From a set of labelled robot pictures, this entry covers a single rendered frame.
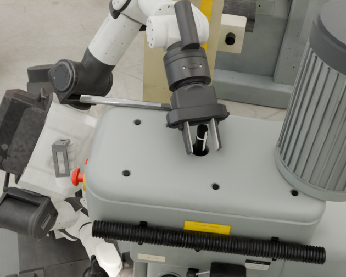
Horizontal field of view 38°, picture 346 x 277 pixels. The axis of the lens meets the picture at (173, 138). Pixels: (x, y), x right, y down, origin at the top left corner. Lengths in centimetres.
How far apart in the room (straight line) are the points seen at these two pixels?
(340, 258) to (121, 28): 75
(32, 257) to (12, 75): 222
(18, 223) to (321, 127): 92
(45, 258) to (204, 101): 160
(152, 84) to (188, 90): 214
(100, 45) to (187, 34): 41
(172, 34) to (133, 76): 326
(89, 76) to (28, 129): 22
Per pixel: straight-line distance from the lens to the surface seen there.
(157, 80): 310
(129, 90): 413
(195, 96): 99
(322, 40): 82
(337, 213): 116
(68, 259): 243
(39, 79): 178
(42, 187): 146
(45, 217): 150
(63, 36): 478
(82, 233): 171
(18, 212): 150
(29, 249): 249
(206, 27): 106
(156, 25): 103
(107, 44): 134
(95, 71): 138
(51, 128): 142
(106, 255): 157
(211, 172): 98
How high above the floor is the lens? 262
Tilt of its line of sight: 44 degrees down
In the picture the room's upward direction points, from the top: 5 degrees clockwise
